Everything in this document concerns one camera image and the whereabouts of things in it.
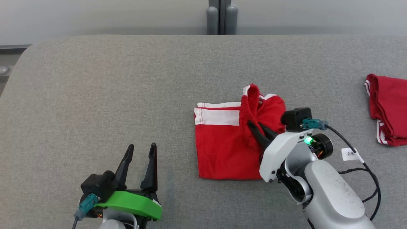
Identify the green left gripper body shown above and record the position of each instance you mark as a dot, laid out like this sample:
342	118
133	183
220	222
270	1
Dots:
133	202

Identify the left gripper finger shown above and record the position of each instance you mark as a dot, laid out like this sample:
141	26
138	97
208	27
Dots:
124	171
152	175

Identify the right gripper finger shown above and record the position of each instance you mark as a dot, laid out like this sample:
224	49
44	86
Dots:
260	138
269	133

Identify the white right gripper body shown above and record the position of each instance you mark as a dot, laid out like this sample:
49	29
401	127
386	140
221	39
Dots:
276	152

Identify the red white-striped shorts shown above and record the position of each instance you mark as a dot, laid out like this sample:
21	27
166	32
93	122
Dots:
219	149

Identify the red basketball jersey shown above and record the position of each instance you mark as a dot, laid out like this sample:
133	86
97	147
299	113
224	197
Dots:
389	101

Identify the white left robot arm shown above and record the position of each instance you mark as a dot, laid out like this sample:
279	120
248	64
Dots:
116	222

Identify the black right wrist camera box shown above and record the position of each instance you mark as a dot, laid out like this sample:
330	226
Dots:
295	118

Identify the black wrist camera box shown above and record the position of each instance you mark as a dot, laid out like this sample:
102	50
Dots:
97	186
295	118

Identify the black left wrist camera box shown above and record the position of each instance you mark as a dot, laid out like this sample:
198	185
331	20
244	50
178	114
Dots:
97	186

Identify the teal right camera connector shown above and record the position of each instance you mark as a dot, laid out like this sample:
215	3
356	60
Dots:
313	124

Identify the teal camera connector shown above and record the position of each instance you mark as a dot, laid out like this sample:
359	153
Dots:
86	205
313	124

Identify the teal left camera connector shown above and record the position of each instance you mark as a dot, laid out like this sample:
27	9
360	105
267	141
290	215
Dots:
86	205

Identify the grey cylindrical post cap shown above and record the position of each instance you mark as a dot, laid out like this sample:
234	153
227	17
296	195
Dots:
212	20
231	19

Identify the grey metal partition post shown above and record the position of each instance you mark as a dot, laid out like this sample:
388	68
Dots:
222	16

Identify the grey metal floor rail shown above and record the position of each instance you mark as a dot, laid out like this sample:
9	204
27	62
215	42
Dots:
14	47

